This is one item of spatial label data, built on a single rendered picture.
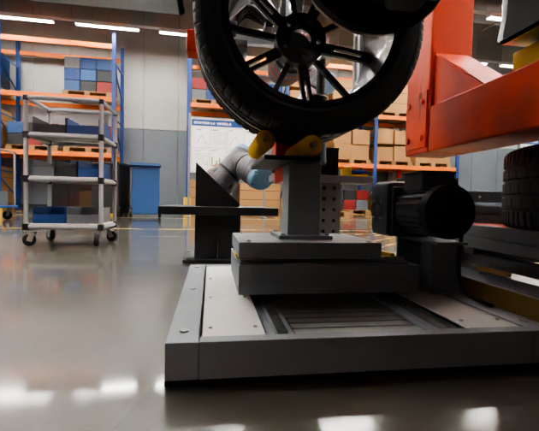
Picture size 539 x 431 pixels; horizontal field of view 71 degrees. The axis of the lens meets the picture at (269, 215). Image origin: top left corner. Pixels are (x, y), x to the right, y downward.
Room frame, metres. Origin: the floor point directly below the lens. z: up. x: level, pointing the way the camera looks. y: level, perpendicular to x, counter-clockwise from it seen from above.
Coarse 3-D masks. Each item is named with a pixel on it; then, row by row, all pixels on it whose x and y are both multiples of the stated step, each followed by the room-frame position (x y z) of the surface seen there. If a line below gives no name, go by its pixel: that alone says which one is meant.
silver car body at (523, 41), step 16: (32, 0) 0.81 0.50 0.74; (48, 0) 0.80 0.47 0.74; (64, 0) 0.80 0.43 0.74; (80, 0) 0.80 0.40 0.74; (96, 0) 0.80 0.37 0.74; (112, 0) 0.80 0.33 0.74; (128, 0) 0.80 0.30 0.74; (144, 0) 0.80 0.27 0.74; (160, 0) 0.79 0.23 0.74; (176, 0) 0.79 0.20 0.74; (528, 32) 0.90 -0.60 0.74
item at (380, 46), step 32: (224, 0) 1.02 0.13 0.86; (256, 0) 1.23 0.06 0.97; (288, 0) 1.26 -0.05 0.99; (256, 32) 1.23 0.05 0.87; (288, 32) 1.21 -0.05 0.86; (320, 32) 1.23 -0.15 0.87; (256, 64) 1.23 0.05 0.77; (288, 64) 1.24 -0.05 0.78; (320, 64) 1.26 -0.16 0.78; (384, 64) 1.09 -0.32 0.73; (288, 96) 1.05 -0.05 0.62; (352, 96) 1.08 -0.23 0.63
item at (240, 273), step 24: (240, 264) 1.02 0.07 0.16; (264, 264) 1.03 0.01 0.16; (288, 264) 1.04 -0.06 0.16; (312, 264) 1.05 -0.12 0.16; (336, 264) 1.06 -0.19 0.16; (360, 264) 1.07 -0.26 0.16; (384, 264) 1.08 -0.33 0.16; (408, 264) 1.04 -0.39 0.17; (240, 288) 0.97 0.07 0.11; (264, 288) 0.98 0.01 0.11; (288, 288) 0.99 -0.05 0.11; (312, 288) 1.00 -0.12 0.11; (336, 288) 1.01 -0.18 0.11; (360, 288) 1.02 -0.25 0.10; (384, 288) 1.03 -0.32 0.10; (408, 288) 1.04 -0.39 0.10
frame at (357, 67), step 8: (240, 0) 1.28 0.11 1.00; (248, 0) 1.33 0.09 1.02; (240, 8) 1.33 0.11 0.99; (232, 16) 1.33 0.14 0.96; (360, 40) 1.35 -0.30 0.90; (360, 48) 1.35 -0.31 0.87; (360, 64) 1.35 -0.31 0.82; (352, 72) 1.40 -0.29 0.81; (352, 80) 1.40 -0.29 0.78; (352, 88) 1.35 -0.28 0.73
